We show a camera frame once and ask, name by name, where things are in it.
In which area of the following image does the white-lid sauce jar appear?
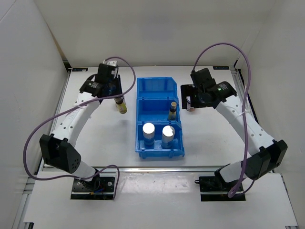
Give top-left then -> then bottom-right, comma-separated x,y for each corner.
186,96 -> 195,112

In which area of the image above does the yellow-label brown bottle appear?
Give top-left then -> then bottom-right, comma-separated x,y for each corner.
168,101 -> 177,120
114,96 -> 127,114

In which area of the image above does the blue-label silver-lid shaker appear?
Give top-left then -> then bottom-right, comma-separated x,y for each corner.
142,123 -> 155,146
162,125 -> 175,148

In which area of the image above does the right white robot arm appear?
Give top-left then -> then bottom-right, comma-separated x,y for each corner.
181,81 -> 288,191

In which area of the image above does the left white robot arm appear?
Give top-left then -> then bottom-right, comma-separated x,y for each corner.
40,76 -> 122,191

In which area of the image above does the blue three-compartment plastic bin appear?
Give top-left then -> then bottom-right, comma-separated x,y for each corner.
135,77 -> 184,159

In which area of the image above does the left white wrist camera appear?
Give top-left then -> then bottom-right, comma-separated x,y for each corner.
95,61 -> 118,83

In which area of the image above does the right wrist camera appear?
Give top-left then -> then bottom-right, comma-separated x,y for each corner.
191,68 -> 216,89

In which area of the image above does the front aluminium rail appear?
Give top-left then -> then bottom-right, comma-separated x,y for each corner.
38,166 -> 270,174

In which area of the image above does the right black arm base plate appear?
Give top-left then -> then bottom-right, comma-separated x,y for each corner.
194,176 -> 246,202

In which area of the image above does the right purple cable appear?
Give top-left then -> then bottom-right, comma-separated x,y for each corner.
190,42 -> 256,198

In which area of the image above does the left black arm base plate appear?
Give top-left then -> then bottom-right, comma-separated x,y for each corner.
70,175 -> 117,200

